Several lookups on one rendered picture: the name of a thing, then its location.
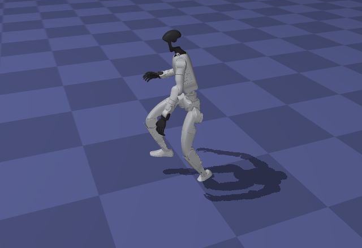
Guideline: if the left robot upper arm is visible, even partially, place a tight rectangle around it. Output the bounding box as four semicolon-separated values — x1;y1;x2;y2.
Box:
175;58;187;96

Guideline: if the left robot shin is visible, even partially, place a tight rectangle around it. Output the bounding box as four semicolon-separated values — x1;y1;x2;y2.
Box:
183;149;206;177

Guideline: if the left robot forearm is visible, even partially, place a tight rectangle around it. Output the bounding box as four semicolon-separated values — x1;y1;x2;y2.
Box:
162;86;179;118

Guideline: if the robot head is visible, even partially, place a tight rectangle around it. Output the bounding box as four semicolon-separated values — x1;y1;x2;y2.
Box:
162;30;186;57

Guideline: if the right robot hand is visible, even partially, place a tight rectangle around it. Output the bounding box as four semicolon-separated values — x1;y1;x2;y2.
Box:
143;71;163;82

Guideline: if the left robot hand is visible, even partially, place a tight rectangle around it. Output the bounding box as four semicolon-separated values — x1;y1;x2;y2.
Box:
156;113;171;136

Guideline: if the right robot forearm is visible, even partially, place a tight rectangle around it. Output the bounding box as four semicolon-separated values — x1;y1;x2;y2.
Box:
159;68;175;79

